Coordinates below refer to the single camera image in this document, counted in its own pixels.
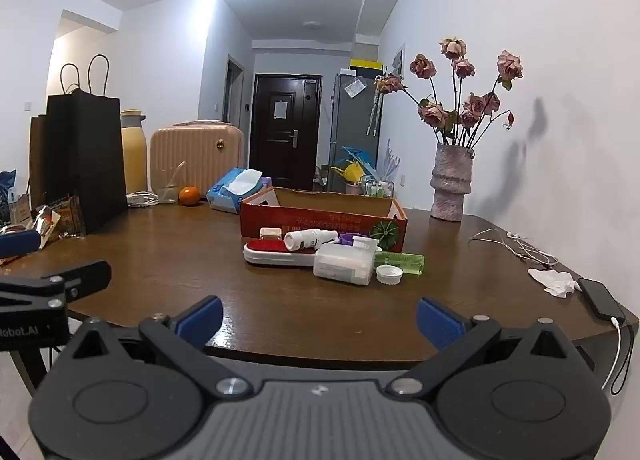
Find yellow watering can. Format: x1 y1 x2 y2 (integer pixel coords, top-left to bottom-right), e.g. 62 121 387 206
332 162 362 185

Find yellow thermos bottle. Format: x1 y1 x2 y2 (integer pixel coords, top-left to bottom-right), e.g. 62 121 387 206
120 110 148 195

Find pink ribbed suitcase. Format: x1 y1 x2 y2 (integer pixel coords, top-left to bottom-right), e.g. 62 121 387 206
150 122 245 198

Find red and white snack packet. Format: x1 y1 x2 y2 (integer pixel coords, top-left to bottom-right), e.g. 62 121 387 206
31 205 63 247

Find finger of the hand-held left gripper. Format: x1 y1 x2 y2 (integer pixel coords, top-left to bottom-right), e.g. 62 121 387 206
0 229 42 259
0 260 112 311

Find crumpled white tissue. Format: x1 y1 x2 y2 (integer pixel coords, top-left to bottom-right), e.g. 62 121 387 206
527 267 578 298

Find green spray bottle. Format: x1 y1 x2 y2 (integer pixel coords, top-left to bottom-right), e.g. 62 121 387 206
374 251 426 275

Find rack of small bottles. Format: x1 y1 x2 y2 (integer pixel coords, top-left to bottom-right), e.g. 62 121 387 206
360 179 396 198

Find blue tissue pack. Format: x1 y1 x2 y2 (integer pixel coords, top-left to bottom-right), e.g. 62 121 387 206
206 168 264 215

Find brown snack packet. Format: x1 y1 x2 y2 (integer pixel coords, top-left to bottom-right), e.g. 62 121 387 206
50 195 87 238

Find dark brown entrance door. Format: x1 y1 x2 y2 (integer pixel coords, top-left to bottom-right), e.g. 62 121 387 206
248 74 322 191

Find purple dried lavender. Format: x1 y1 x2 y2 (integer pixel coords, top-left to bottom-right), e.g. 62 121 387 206
382 140 403 181

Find white charging cable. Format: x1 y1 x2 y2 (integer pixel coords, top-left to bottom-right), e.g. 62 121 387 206
602 317 626 393

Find clear glass cup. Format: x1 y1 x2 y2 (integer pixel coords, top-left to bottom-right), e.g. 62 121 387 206
151 162 187 205

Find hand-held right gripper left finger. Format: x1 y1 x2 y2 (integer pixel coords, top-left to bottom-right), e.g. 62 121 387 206
65 296 251 398

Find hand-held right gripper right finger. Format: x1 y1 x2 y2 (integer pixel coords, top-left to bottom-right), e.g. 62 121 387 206
390 297 581 398

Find pink textured vase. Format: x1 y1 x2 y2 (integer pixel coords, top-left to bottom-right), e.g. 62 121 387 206
431 142 476 221

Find red cardboard box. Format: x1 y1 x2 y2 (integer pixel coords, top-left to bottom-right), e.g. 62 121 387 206
240 186 408 253

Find black phone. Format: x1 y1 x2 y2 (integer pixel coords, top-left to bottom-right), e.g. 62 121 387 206
577 277 626 321

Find blue plastic bag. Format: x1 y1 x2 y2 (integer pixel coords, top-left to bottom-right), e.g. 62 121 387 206
0 170 18 213

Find hanging folded umbrella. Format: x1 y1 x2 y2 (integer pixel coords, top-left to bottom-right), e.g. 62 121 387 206
366 87 383 137

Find blue folding rack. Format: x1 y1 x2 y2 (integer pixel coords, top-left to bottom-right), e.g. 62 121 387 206
341 145 378 175

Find grey refrigerator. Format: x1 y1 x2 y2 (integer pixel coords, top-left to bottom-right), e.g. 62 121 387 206
327 72 383 193

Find grey interior door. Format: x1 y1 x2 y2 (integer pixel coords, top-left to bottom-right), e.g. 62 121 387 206
222 54 246 123

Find white wired earphones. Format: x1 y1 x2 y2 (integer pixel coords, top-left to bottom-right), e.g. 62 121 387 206
469 227 560 265

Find red and white lint brush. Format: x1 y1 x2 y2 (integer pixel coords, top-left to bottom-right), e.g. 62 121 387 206
243 239 321 268

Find translucent white plastic box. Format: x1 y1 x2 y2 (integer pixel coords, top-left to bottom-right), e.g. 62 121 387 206
313 243 377 287

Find dark brown paper bag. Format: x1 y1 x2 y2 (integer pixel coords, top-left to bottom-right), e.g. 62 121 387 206
29 114 51 211

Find white plastic bottle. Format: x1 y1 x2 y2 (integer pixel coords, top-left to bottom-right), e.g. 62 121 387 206
284 229 340 253

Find black paper bag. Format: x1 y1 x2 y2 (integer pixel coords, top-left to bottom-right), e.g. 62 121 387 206
46 54 128 235

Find bunch of dried pink roses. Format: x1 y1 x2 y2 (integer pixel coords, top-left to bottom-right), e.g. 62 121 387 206
375 37 524 148

